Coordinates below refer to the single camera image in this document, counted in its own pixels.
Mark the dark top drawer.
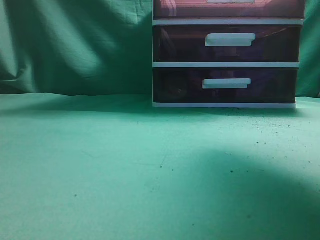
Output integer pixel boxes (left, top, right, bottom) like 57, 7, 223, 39
153, 0, 306, 19

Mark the dark drawer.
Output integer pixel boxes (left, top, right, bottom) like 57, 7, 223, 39
152, 25, 302, 63
152, 67, 298, 104
153, 0, 306, 19

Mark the dark bottom drawer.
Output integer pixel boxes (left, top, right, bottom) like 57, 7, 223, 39
152, 67, 298, 104

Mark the dark middle drawer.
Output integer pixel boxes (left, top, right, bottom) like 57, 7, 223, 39
152, 25, 302, 63

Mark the green cloth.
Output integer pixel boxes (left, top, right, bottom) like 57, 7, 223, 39
0, 0, 320, 240

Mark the white drawer cabinet frame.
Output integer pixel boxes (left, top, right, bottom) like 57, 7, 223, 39
152, 3, 305, 108

